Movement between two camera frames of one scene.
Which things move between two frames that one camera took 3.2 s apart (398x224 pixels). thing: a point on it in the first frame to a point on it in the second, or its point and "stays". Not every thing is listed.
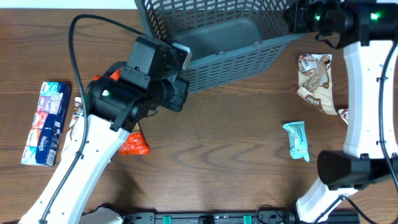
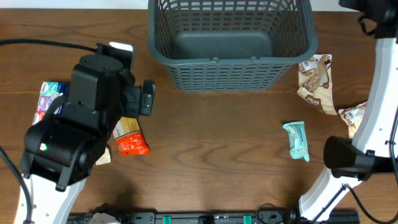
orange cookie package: x=134 y=143 stays
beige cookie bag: x=314 y=78 stays
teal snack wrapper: x=298 y=139 stays
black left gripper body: x=180 y=94 to x=147 y=98
